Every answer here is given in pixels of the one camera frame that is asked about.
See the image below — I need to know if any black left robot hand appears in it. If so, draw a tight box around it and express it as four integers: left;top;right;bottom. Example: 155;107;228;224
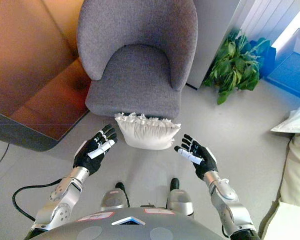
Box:
73;124;118;177

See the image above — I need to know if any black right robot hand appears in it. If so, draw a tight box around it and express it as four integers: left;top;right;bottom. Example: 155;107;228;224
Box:
174;134;219;181

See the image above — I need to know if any white fringed pillow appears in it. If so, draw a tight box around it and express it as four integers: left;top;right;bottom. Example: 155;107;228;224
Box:
114;112;182;151

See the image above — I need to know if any silver right robot leg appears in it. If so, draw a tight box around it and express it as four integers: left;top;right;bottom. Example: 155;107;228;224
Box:
166;177;195;219

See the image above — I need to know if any silver robot leg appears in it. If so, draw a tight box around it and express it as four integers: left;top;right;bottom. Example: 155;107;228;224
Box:
100;181;131;212
166;177;195;219

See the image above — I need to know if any silver left robot leg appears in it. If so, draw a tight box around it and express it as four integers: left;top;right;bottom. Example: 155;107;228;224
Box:
100;181;131;212

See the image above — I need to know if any grey robot torso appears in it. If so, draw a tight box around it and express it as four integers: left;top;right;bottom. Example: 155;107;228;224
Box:
24;206;227;240

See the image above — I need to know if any white cushion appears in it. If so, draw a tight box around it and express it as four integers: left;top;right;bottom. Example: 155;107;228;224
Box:
270;102;300;135

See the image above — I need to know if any brown wooden table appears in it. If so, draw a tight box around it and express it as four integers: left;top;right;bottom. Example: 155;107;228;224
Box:
0;0;92;153

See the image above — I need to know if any green leafy plant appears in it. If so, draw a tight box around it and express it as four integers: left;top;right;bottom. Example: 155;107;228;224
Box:
202;28;272;106

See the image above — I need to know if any grey fabric armchair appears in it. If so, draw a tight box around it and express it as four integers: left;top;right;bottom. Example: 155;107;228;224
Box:
76;0;199;120

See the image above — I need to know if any white cabinet panel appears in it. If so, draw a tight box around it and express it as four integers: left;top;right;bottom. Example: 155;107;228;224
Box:
185;0;248;90

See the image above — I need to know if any blue plastic crate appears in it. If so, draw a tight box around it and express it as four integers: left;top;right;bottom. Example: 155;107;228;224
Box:
249;38;300;101

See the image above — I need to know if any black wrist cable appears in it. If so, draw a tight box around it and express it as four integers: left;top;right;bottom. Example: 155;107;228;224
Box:
11;178;63;223

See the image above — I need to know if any thin black floor cable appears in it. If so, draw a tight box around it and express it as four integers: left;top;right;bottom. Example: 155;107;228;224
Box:
0;142;10;175

